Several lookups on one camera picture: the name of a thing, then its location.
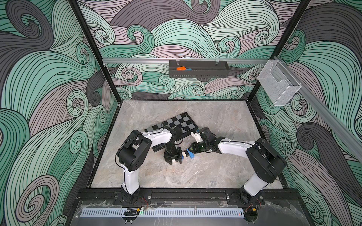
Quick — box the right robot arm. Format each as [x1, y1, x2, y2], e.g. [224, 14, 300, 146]
[188, 127, 287, 203]

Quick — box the black grey chessboard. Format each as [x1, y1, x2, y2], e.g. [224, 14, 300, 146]
[144, 112, 199, 141]

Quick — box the aluminium rail right wall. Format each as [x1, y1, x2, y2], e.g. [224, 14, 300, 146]
[274, 56, 362, 162]

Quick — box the white slotted cable duct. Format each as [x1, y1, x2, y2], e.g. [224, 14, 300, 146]
[80, 207, 244, 218]

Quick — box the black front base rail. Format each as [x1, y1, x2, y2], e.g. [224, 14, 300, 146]
[76, 188, 303, 207]

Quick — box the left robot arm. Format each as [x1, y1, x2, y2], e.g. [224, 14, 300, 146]
[116, 127, 183, 197]

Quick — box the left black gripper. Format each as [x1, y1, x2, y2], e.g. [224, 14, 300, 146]
[164, 144, 183, 164]

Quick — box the light blue long brick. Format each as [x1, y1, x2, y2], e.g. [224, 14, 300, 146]
[187, 149, 194, 159]

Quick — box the clear plastic wall bin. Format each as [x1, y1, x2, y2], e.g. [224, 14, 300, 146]
[257, 59, 301, 106]

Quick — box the aluminium rail wall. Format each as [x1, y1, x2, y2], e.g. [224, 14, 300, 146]
[102, 57, 268, 65]
[274, 56, 362, 162]

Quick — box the black wall tray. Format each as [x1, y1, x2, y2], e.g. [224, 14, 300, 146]
[168, 61, 230, 79]

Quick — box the aluminium rail back wall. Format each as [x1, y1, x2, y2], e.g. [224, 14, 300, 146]
[102, 57, 268, 65]

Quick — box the orange block in tray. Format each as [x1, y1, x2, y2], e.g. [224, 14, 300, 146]
[176, 66, 186, 71]

